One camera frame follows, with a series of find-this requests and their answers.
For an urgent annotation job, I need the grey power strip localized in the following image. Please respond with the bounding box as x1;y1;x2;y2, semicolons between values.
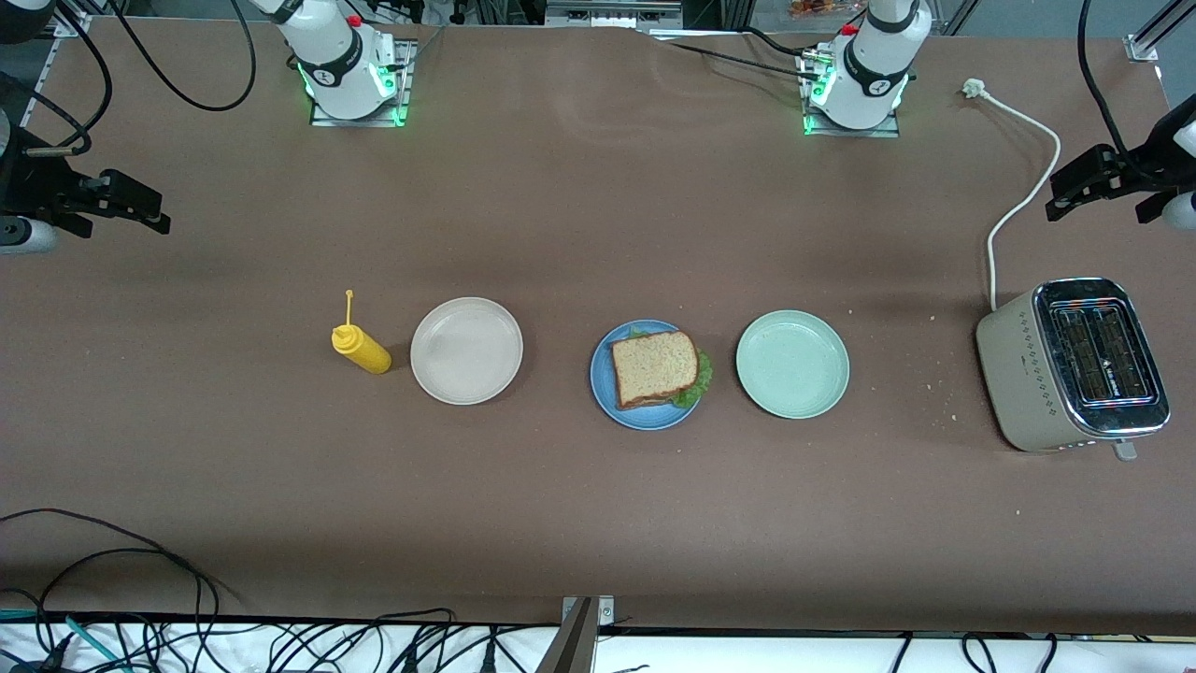
545;0;684;29

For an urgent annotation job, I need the beige chrome toaster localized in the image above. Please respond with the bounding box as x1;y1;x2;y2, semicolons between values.
975;277;1172;463

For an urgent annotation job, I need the beige plate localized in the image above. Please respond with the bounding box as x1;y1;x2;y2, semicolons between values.
410;297;524;407

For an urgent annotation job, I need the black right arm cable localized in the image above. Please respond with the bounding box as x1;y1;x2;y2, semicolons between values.
0;0;258;158

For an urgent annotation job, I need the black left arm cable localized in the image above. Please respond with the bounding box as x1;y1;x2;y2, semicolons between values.
1077;0;1155;179

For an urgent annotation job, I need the green plate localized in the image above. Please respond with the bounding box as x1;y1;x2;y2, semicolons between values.
735;309;851;420

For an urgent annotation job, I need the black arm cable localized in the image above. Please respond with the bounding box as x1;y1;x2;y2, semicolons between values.
0;0;258;158
1077;0;1155;179

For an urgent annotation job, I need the brown bread slice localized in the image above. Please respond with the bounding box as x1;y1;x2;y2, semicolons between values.
610;330;701;411

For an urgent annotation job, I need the metal table bracket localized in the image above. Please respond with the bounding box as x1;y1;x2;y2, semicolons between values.
537;595;616;673

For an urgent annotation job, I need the black looped cable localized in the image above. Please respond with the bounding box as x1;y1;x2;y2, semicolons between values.
0;508;222;673

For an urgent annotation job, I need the green lettuce leaf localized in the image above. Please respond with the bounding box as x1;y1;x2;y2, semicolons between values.
626;324;714;409

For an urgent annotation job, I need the white toaster power cable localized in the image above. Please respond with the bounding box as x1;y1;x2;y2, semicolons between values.
963;79;1063;312

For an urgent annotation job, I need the blue plate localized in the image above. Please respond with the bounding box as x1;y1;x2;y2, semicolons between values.
590;320;706;431

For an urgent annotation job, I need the yellow squeeze bottle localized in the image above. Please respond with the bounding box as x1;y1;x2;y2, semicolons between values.
331;289;393;376

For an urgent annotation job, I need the teal cable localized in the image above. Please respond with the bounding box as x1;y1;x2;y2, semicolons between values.
0;608;127;673

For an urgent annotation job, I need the black base cable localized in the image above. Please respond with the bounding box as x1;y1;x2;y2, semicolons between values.
651;26;828;83

